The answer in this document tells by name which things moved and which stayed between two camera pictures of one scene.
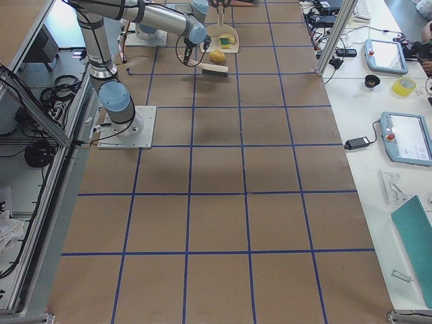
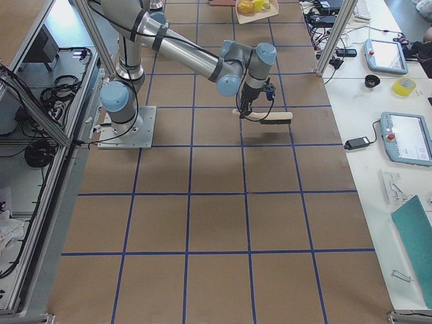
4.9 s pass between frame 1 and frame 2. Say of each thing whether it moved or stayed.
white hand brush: moved
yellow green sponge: moved
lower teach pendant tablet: stayed
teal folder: stayed
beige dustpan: moved
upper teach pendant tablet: stayed
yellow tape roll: stayed
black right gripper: moved
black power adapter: stayed
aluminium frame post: stayed
